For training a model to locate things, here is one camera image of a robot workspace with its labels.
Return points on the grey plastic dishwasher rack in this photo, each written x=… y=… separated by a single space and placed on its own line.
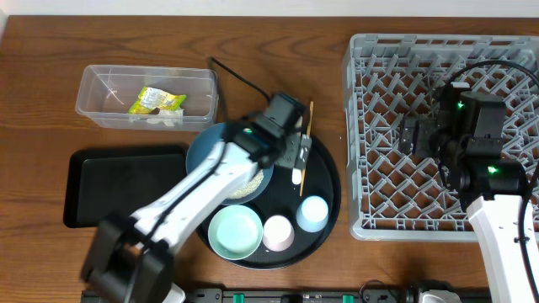
x=387 y=77

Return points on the mint green bowl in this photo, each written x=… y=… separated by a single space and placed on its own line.
x=235 y=232

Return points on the black rail with green clips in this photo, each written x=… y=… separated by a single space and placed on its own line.
x=252 y=296

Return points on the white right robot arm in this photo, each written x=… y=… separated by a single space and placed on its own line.
x=465 y=137

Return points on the yellow green snack wrapper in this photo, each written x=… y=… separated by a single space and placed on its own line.
x=150 y=99

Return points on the white plastic spoon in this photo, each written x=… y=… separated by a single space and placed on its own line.
x=296 y=176

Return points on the clear plastic waste bin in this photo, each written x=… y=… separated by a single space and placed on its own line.
x=107 y=92

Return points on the crumpled white tissue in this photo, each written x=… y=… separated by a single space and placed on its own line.
x=167 y=117

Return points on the blue plate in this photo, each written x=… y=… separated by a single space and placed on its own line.
x=201 y=148

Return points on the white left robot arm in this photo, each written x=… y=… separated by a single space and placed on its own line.
x=131 y=258

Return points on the light blue cup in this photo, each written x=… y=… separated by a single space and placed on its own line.
x=312 y=214

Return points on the white rice pile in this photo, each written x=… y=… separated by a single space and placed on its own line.
x=249 y=188

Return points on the rectangular black tray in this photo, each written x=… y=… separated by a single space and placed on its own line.
x=118 y=179

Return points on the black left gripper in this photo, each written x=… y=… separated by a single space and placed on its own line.
x=297 y=152

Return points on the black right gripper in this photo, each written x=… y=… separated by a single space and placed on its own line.
x=424 y=127

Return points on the round black serving tray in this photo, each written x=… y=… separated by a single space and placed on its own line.
x=282 y=198

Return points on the pale pink cup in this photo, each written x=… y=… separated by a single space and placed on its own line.
x=278 y=233

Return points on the wooden chopstick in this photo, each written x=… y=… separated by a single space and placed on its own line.
x=308 y=133

